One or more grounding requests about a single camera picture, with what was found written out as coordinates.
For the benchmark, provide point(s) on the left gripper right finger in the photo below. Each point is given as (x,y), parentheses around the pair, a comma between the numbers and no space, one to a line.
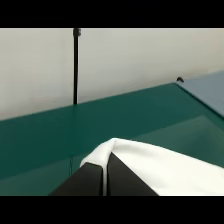
(125,181)

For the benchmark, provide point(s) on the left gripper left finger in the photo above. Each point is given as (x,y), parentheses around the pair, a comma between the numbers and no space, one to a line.
(85,181)

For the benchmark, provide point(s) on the white garment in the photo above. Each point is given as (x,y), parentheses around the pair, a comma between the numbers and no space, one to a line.
(173,170)

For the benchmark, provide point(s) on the black stand pole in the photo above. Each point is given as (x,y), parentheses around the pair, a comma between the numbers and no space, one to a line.
(76,66)

